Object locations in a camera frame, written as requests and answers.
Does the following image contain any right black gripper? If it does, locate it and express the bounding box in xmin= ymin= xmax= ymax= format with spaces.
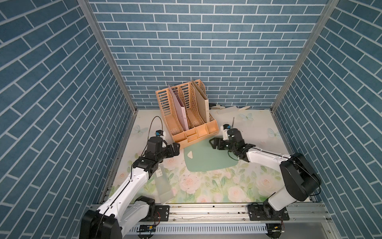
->
xmin=207 ymin=138 xmax=235 ymax=154

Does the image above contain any green cutting board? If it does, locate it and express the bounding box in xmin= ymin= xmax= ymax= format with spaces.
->
xmin=184 ymin=139 xmax=238 ymax=172

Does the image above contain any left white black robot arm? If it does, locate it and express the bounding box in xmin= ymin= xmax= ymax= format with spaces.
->
xmin=79 ymin=136 xmax=180 ymax=239

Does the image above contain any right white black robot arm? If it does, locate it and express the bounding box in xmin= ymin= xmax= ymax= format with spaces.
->
xmin=209 ymin=124 xmax=321 ymax=221

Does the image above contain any peach plastic file organizer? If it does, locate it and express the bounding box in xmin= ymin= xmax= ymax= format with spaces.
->
xmin=156 ymin=79 xmax=219 ymax=149

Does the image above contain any pink folder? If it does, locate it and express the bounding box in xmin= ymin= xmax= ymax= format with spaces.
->
xmin=168 ymin=86 xmax=189 ymax=131

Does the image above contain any beige folder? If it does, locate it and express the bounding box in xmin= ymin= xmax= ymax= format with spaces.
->
xmin=192 ymin=81 xmax=210 ymax=123

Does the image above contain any floral table mat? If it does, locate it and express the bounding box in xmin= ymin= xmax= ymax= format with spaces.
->
xmin=110 ymin=110 xmax=287 ymax=203

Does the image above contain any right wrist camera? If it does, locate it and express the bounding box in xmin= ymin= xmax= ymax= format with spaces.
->
xmin=221 ymin=124 xmax=231 ymax=140

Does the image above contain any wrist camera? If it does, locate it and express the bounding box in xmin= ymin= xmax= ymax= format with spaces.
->
xmin=221 ymin=124 xmax=231 ymax=140
xmin=155 ymin=130 xmax=166 ymax=138

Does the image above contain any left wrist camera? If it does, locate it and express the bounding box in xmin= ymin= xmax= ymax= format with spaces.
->
xmin=155 ymin=130 xmax=166 ymax=138

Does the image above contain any aluminium front rail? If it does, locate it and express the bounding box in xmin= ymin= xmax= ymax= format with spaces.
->
xmin=88 ymin=202 xmax=333 ymax=224

